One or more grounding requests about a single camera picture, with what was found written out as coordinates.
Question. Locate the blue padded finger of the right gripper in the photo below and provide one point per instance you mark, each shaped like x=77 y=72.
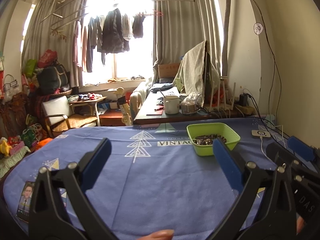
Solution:
x=302 y=149

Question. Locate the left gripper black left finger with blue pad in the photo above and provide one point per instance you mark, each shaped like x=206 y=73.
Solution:
x=48 y=217

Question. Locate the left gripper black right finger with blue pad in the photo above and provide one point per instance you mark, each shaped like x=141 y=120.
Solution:
x=247 y=178

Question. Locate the fingertip at bottom edge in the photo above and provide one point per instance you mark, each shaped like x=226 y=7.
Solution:
x=160 y=235

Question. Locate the smartphone on table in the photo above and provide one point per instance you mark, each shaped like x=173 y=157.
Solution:
x=24 y=203

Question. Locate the white charger hub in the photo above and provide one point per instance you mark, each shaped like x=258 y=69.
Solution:
x=261 y=134

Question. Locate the yellow plush toy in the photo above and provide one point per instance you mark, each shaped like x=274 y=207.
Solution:
x=5 y=147

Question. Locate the white wifi router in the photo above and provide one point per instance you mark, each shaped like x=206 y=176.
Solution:
x=222 y=99

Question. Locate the green plastic basket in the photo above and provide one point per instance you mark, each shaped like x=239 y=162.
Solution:
x=203 y=135

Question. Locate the blue patterned tablecloth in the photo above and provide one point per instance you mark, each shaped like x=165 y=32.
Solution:
x=153 y=179

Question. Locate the wooden armchair white back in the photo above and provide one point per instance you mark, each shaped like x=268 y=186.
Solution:
x=59 y=117

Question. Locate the plastic wrapped jar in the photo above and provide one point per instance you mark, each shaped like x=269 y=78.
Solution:
x=191 y=104

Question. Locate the small white side table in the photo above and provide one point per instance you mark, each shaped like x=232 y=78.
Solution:
x=92 y=104

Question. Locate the cloth covered monitor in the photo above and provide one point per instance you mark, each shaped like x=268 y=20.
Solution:
x=196 y=73

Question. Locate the white enamel mug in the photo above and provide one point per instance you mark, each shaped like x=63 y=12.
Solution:
x=171 y=104

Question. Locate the dark duffel bag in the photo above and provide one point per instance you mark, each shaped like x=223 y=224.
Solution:
x=52 y=78

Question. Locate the dark wooden desk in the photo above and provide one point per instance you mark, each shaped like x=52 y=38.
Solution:
x=152 y=112

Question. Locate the right grey curtain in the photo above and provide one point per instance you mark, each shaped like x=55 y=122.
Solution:
x=183 y=25

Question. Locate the grey curtain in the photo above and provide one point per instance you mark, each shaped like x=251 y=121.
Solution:
x=57 y=27
x=183 y=25

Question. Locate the dark hanging jacket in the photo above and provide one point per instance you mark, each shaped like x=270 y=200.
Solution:
x=113 y=41

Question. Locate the left grey curtain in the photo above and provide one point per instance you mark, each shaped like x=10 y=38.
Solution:
x=57 y=27

